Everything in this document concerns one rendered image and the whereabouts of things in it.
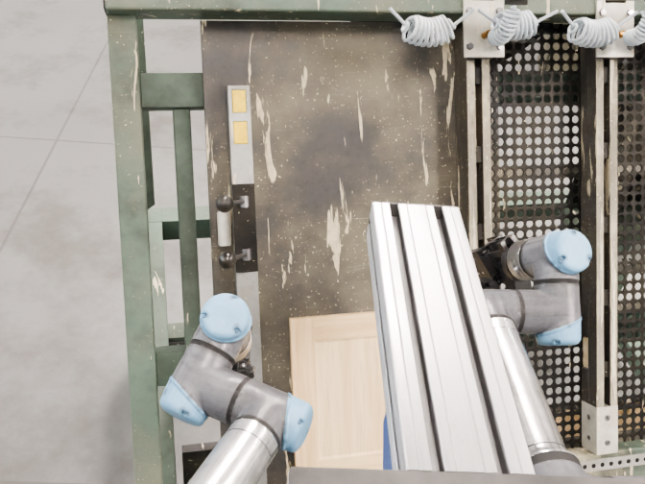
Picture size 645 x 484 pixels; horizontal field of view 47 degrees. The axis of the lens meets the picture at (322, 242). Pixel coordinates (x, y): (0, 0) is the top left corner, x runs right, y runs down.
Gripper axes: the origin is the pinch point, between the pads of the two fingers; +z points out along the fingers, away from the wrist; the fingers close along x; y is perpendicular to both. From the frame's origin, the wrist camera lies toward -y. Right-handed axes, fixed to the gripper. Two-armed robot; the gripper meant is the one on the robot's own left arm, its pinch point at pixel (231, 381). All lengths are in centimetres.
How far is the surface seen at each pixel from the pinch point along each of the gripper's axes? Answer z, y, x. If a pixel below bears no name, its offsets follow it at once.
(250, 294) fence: 19.6, 25.0, -1.5
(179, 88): 2, 67, 18
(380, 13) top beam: -11, 83, -26
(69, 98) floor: 288, 251, 142
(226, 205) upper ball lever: -1.3, 36.7, 4.6
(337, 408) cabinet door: 37.8, 3.8, -24.1
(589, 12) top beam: -8, 92, -77
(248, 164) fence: 6, 51, 1
